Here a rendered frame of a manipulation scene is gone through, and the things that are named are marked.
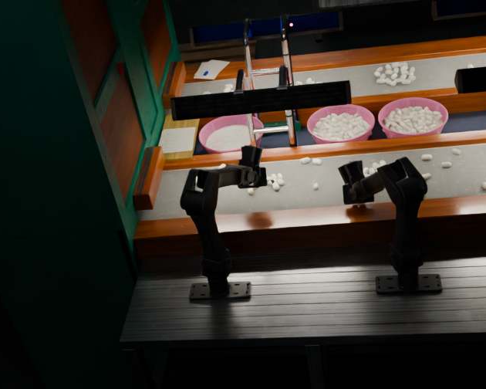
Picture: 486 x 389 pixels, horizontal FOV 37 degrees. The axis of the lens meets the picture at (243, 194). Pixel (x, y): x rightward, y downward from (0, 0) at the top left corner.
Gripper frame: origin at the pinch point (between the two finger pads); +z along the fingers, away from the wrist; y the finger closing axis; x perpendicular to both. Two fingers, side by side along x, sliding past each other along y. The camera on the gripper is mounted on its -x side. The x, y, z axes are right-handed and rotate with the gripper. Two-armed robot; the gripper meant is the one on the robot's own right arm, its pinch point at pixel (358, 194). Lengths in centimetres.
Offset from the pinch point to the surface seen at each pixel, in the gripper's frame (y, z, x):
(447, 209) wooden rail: -28.2, -10.1, 7.7
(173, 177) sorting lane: 69, 17, -13
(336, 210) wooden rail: 7.6, -7.3, 5.1
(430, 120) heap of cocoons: -31, 36, -28
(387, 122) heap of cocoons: -14.5, 36.2, -28.9
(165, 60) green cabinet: 79, 60, -69
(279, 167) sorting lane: 28.0, 17.8, -13.3
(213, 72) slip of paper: 60, 73, -64
